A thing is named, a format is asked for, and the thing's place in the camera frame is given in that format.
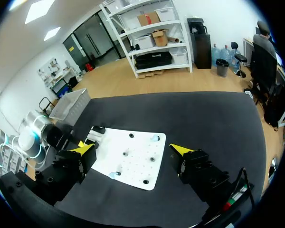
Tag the grey slotted basket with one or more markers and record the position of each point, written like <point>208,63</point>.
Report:
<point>71,107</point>

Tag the white plate with black stands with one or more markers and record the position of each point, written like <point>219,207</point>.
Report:
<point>135,156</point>

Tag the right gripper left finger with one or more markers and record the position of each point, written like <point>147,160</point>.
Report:
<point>69,166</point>

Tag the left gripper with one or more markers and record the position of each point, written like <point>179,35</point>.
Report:
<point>55,136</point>

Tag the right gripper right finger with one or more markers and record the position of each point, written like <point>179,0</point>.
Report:
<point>197,168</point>

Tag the person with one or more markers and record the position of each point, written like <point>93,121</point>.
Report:
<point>263,41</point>

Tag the pale blue earbud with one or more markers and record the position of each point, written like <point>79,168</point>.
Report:
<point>154,137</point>
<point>112,175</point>

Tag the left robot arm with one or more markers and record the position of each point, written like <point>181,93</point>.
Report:
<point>29,142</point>

